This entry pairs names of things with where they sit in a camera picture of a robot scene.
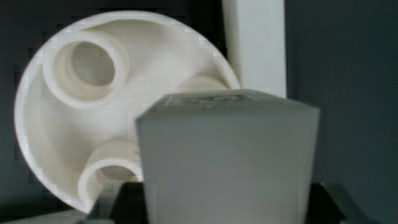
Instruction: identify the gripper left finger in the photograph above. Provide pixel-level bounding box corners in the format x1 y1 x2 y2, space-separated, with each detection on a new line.
76 182 145 224

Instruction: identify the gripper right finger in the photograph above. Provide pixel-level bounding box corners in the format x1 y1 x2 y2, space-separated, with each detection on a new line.
307 183 380 224

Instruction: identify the white stool leg with tag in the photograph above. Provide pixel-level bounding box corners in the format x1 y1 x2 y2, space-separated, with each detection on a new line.
136 90 319 224

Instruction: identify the white round stool seat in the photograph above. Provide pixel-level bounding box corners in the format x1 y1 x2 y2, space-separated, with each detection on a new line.
14 11 239 211

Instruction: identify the white U-shaped fence wall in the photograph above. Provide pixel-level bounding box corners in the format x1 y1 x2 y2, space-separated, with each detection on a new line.
0 0 285 224

